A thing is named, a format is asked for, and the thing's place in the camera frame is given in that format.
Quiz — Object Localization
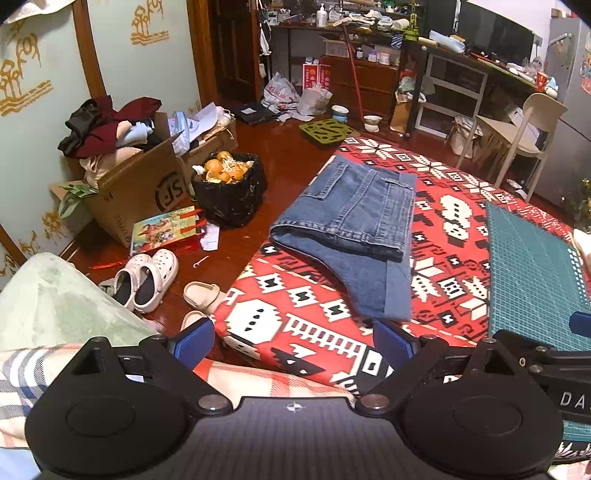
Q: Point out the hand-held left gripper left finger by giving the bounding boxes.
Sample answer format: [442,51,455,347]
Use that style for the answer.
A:
[68,316,232,414]

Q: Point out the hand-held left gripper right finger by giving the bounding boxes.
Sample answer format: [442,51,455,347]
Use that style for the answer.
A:
[355,318,532,412]

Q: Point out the blue denim jeans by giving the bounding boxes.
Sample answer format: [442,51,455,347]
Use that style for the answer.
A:
[269,154,417,322]

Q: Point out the beige slipper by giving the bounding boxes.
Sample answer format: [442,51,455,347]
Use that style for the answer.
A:
[179,310,209,332]
[183,281,227,318]

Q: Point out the green cutting mat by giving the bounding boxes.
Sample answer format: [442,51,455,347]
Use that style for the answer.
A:
[485,202,591,444]

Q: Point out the cream white sweater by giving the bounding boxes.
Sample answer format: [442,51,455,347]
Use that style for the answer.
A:
[573,227,591,268]

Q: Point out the red patterned blanket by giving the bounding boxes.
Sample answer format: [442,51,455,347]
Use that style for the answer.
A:
[212,136,591,467]

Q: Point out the white clog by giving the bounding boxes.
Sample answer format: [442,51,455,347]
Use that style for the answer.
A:
[134,248,179,315]
[113,253,153,312]

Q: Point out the colourful gift bag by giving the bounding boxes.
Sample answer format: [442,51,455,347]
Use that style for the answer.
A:
[130,205,208,257]

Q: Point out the tinsel christmas decoration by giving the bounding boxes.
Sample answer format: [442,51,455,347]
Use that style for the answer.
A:
[561,178,591,220]

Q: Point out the light green blanket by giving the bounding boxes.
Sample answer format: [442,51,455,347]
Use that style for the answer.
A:
[0,253,160,354]

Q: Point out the black trash bag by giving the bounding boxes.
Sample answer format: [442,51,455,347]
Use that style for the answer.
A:
[191,151,269,230]

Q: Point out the large cardboard box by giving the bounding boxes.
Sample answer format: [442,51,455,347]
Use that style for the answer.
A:
[48,111,195,248]

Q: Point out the plaid cloth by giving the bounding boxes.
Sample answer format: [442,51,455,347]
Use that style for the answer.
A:
[0,344,356,480]

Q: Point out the pile of oranges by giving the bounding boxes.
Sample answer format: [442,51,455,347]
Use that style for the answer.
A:
[203,151,254,184]

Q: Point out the green leaves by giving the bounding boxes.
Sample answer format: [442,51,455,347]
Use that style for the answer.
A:
[58,182,100,221]

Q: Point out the beige garment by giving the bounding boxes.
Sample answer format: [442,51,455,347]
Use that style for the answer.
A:
[81,134,144,190]

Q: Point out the small cardboard box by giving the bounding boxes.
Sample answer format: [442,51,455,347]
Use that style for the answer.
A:
[182,115,238,167]

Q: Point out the grey refrigerator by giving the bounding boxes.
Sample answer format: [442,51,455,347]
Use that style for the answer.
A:
[533,17,591,210]

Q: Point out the canvas tote bag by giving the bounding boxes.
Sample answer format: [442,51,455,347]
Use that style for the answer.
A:
[449,114,485,157]

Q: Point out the beige chair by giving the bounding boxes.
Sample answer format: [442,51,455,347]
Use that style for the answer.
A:
[455,92,570,203]

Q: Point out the loose white papers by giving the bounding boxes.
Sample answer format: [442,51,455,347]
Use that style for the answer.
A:
[168,102,234,158]

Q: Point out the brown paper bag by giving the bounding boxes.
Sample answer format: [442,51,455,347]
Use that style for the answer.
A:
[389,99,413,134]

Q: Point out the black flat case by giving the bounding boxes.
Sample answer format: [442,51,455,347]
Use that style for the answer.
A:
[231,102,275,126]

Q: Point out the dark red garment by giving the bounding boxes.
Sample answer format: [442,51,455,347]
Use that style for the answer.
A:
[76,96,162,160]

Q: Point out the black garment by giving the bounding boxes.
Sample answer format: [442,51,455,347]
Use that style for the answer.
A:
[58,99,116,158]

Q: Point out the clear plastic bag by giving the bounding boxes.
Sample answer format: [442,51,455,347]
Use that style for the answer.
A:
[295,85,333,117]

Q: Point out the brown wooden drawer chest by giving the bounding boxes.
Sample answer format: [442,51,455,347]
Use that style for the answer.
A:
[321,54,402,118]

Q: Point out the white storage cabinet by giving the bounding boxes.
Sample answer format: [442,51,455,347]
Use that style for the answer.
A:
[414,53,490,138]

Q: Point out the white plastic bag red print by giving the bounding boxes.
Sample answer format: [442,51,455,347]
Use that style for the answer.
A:
[261,71,302,112]

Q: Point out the red broom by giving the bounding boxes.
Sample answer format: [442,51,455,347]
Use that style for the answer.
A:
[341,23,366,127]

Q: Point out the red paper box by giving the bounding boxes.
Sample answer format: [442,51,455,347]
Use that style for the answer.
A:
[301,63,334,92]

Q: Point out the black desk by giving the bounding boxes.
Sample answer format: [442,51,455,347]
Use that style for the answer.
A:
[399,39,555,139]

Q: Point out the light blue cloth bundle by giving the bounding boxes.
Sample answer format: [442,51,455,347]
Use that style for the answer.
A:
[429,30,466,52]

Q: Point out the black monitor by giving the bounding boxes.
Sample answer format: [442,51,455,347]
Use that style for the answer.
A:
[457,0,539,55]

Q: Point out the cluttered black metal table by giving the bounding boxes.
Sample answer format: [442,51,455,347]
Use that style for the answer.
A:
[265,0,421,139]

